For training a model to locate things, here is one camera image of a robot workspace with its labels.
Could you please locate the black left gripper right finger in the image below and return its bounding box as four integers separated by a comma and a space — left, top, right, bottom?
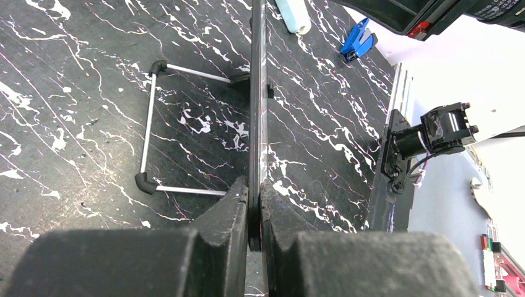
260, 182, 479, 296

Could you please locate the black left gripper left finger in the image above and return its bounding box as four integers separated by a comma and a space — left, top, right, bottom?
4, 176, 248, 296

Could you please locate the white whiteboard black frame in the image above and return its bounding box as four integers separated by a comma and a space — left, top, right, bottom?
247, 1, 271, 252

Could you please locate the light blue whiteboard eraser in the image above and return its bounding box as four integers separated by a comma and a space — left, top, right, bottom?
276, 0, 311, 35

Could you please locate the bundle of coloured markers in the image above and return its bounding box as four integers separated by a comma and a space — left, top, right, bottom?
480, 234, 500, 292

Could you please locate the pink plastic object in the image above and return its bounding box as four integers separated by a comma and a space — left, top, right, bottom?
500, 263, 524, 296

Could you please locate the whiteboard wire stand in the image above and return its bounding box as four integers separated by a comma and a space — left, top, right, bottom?
134, 60, 251, 196

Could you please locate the aluminium frame rail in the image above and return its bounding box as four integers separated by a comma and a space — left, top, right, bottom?
386, 62, 415, 124

